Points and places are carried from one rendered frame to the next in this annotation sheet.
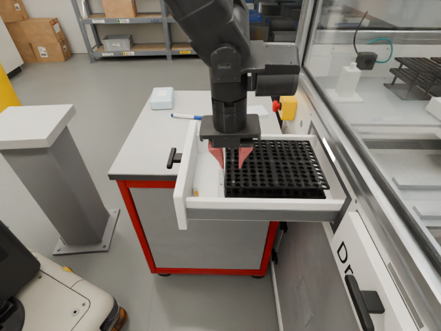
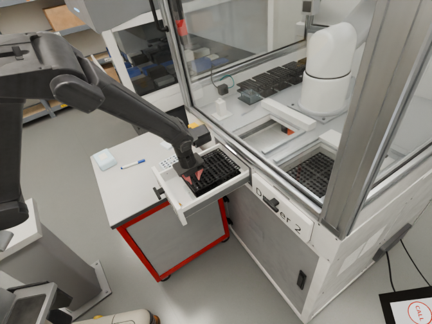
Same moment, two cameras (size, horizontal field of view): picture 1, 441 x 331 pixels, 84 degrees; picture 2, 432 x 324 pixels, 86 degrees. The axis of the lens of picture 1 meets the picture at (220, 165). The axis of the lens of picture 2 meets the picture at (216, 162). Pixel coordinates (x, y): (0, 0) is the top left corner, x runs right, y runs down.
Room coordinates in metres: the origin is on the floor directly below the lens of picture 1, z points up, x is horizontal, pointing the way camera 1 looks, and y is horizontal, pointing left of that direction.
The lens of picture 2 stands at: (-0.24, 0.16, 1.58)
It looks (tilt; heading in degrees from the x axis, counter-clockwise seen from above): 41 degrees down; 334
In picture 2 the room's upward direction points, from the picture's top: 11 degrees counter-clockwise
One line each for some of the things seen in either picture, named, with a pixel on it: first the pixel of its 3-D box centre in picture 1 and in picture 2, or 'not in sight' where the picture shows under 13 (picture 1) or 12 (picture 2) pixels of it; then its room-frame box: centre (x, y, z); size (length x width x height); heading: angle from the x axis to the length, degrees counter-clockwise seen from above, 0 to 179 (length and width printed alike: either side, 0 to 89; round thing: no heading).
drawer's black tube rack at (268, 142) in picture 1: (270, 171); (209, 173); (0.46, -0.12, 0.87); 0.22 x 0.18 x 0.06; 89
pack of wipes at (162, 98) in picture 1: (162, 98); (104, 159); (1.05, 0.26, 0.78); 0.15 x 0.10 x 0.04; 6
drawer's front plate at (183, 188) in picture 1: (189, 168); (168, 193); (0.46, 0.08, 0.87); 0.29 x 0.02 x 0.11; 179
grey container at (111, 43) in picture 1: (118, 43); not in sight; (4.22, 1.61, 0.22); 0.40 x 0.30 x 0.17; 95
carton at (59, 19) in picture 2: not in sight; (63, 17); (4.38, -0.02, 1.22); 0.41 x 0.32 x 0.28; 95
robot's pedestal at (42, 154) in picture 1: (63, 186); (51, 265); (0.88, 0.80, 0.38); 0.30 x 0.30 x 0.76; 5
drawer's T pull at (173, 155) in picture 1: (176, 157); (159, 191); (0.46, 0.10, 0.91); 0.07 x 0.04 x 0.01; 179
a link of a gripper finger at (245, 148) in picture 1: (232, 148); (192, 172); (0.37, -0.02, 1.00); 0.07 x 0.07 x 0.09; 88
